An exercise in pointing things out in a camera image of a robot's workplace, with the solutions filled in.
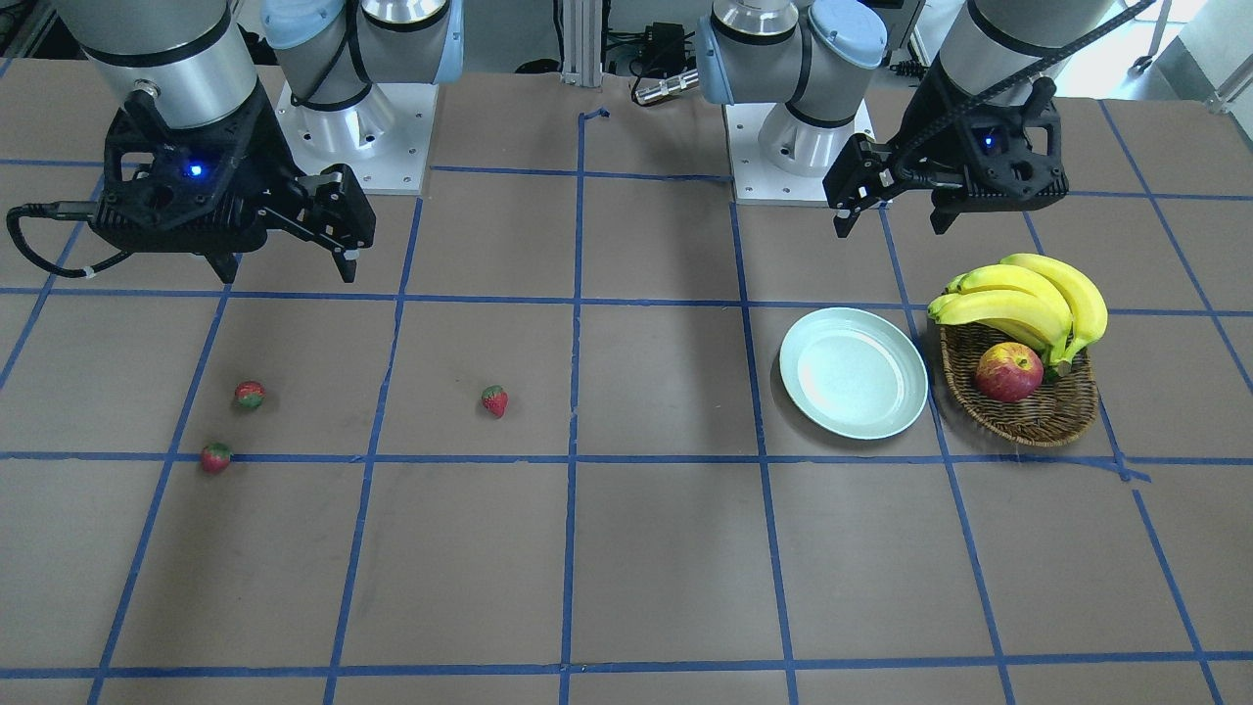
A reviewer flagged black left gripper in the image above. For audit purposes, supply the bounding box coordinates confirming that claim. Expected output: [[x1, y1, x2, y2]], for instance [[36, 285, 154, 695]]
[[822, 60, 1068, 238]]

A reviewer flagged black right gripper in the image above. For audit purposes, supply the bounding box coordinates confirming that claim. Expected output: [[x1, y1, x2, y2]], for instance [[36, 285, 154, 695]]
[[90, 83, 377, 286]]

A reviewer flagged red strawberry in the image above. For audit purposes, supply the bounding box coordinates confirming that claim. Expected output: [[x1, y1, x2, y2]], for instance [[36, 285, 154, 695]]
[[233, 379, 267, 409], [200, 442, 233, 476], [480, 384, 509, 419]]

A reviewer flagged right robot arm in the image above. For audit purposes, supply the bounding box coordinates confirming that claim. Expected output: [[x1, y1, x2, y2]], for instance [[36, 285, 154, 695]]
[[8, 1, 464, 284]]

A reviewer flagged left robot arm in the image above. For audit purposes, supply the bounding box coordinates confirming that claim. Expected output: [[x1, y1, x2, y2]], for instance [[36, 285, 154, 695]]
[[695, 1, 1109, 237]]

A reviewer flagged light green plate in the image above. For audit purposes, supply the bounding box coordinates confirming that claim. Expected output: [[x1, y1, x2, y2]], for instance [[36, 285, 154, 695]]
[[778, 307, 928, 441]]

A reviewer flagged yellow banana bunch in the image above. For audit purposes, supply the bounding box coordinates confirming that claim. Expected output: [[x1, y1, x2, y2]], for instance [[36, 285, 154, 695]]
[[928, 253, 1109, 378]]

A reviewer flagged red yellow apple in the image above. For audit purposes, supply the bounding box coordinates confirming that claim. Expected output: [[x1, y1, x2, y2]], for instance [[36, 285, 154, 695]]
[[974, 341, 1045, 404]]

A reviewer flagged silver cylindrical connector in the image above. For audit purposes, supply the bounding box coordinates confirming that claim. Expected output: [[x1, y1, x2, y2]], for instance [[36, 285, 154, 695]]
[[632, 69, 700, 108]]

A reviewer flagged brown wicker basket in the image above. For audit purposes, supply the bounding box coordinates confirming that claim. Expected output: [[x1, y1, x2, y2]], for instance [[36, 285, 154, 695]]
[[928, 322, 1100, 447]]

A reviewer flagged black power adapter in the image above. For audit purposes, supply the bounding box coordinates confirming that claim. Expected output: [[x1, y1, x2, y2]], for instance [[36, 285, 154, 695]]
[[639, 23, 685, 76]]

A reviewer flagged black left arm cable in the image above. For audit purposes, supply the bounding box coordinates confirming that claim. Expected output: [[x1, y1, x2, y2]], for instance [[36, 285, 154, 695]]
[[886, 0, 1162, 167]]

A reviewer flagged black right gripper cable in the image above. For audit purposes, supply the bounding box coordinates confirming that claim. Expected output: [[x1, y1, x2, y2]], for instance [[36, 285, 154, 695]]
[[6, 202, 133, 280]]

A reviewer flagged aluminium frame post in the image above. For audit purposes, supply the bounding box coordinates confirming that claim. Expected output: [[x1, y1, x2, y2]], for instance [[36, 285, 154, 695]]
[[558, 1, 605, 89]]

